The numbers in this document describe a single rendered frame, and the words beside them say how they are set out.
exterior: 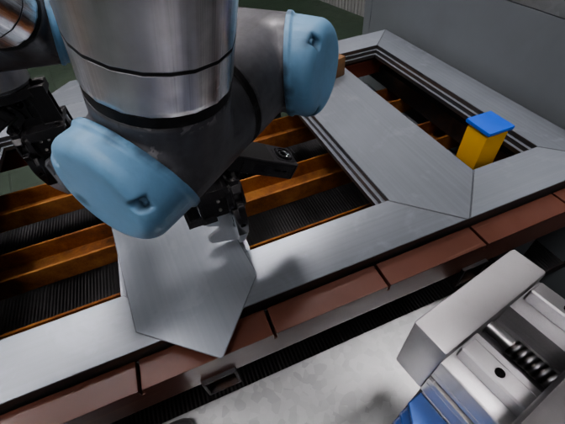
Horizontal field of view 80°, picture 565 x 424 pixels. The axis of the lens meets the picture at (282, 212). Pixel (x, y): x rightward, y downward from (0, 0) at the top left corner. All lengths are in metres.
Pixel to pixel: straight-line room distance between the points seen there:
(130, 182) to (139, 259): 0.41
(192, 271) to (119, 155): 0.38
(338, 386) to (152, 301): 0.32
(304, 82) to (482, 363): 0.25
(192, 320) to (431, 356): 0.30
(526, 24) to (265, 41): 0.77
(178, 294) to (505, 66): 0.87
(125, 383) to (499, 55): 0.99
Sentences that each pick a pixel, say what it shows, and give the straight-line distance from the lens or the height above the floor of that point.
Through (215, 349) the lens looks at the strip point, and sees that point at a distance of 0.47.
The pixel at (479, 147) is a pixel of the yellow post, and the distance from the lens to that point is 0.77.
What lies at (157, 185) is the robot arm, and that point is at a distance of 0.18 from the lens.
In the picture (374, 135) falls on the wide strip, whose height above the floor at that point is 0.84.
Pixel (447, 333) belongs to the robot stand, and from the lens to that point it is 0.32.
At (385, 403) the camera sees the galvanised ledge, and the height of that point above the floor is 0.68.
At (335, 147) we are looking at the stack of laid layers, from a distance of 0.73.
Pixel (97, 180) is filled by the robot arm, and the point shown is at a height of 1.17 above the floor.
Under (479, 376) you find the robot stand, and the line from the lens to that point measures 0.33.
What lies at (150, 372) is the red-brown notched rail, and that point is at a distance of 0.51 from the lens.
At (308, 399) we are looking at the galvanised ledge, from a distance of 0.61.
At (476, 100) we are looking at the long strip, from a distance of 0.93.
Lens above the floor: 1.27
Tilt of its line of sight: 47 degrees down
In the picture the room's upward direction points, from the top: 5 degrees counter-clockwise
